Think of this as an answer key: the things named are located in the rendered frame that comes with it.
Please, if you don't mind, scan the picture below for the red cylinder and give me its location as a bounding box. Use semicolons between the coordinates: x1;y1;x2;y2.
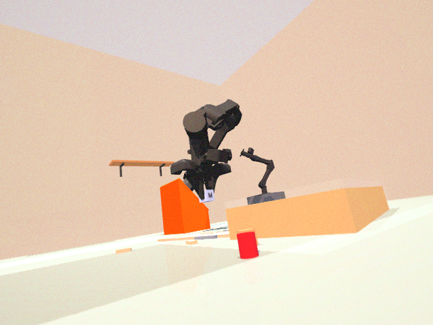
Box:
237;232;259;259

